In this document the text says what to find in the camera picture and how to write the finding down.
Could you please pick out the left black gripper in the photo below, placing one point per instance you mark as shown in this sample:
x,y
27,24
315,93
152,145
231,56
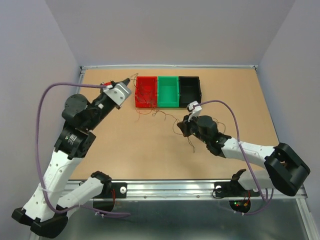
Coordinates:
x,y
126,81

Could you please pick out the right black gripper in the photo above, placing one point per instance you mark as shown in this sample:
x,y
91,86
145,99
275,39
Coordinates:
x,y
183,125

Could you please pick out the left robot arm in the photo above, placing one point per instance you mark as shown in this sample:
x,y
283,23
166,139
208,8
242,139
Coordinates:
x,y
48,211

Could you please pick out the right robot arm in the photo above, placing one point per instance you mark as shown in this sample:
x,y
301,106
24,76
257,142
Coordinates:
x,y
282,168

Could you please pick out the red plastic bin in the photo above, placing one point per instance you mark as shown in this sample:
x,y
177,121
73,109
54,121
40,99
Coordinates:
x,y
146,92

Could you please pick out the black plastic bin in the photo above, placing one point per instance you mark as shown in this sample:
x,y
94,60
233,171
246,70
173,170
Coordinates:
x,y
189,90

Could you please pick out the green plastic bin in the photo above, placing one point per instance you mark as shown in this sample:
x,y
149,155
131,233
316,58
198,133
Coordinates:
x,y
168,93

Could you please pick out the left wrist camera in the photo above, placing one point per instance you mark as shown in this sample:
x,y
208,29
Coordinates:
x,y
118,94

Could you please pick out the aluminium front rail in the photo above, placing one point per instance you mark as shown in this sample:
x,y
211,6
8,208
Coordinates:
x,y
172,190

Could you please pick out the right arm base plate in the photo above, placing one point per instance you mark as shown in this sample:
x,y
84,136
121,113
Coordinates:
x,y
231,189

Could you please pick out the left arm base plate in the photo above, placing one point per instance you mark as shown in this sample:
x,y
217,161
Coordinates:
x,y
118,190

